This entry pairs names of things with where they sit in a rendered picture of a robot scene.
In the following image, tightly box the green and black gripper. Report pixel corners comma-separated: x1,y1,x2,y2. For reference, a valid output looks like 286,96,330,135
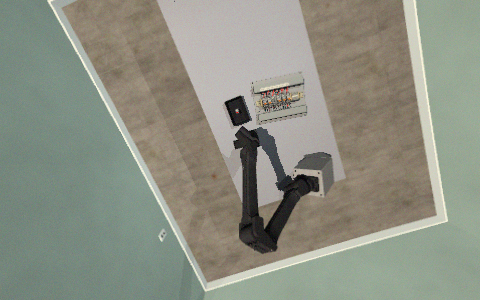
249,129,259,140

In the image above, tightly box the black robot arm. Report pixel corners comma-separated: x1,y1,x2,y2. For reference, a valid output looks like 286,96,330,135
233,126,319,254

